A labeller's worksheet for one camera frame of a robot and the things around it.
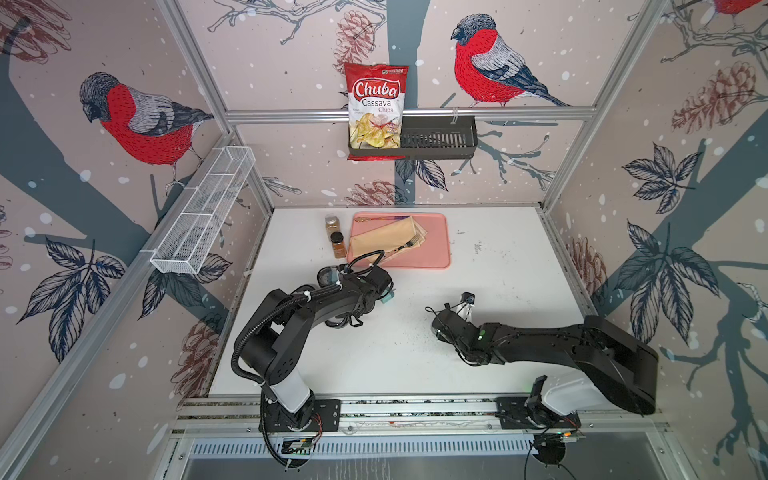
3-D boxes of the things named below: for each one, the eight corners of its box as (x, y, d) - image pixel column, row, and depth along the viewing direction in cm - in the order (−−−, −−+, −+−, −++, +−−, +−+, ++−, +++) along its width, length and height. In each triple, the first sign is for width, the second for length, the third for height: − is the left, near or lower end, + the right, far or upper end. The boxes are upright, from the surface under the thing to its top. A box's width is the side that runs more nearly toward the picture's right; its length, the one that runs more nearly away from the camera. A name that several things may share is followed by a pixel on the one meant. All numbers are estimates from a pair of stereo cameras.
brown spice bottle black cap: (332, 258, 106) (328, 244, 100) (334, 245, 110) (331, 231, 104) (346, 258, 106) (342, 244, 100) (347, 245, 110) (344, 231, 104)
